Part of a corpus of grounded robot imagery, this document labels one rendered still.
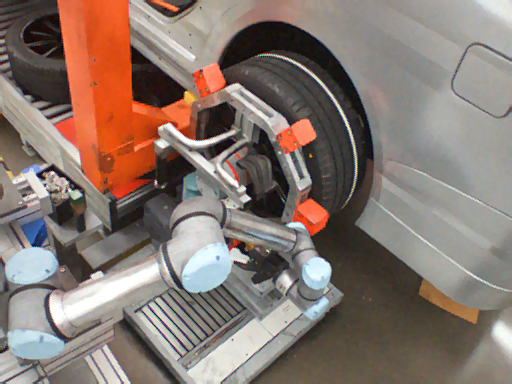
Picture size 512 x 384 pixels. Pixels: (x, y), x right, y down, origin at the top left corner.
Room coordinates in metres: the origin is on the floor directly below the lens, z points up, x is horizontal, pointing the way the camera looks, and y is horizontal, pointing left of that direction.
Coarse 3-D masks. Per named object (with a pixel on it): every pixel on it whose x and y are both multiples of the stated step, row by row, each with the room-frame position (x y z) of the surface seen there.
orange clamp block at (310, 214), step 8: (312, 200) 1.22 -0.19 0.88; (296, 208) 1.18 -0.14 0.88; (304, 208) 1.18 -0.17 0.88; (312, 208) 1.19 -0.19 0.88; (320, 208) 1.20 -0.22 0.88; (296, 216) 1.17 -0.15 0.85; (304, 216) 1.15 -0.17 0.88; (312, 216) 1.15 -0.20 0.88; (320, 216) 1.16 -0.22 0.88; (304, 224) 1.15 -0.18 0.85; (312, 224) 1.13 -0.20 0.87; (320, 224) 1.15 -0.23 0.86; (312, 232) 1.13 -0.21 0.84
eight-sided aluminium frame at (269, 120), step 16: (208, 96) 1.46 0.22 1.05; (224, 96) 1.41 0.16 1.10; (240, 96) 1.39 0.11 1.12; (192, 112) 1.50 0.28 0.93; (208, 112) 1.53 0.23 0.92; (256, 112) 1.32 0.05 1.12; (272, 112) 1.34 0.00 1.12; (192, 128) 1.50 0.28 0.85; (272, 128) 1.27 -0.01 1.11; (272, 144) 1.27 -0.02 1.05; (208, 160) 1.50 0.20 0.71; (288, 160) 1.23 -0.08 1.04; (288, 176) 1.21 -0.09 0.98; (304, 176) 1.23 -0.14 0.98; (304, 192) 1.20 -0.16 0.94; (288, 208) 1.19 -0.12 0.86
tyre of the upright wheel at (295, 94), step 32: (256, 64) 1.53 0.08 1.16; (288, 64) 1.54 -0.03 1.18; (288, 96) 1.38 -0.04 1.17; (320, 96) 1.43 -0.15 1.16; (320, 128) 1.32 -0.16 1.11; (352, 128) 1.41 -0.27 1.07; (320, 160) 1.25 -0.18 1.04; (352, 160) 1.34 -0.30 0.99; (320, 192) 1.23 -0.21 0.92; (352, 192) 1.34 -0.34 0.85
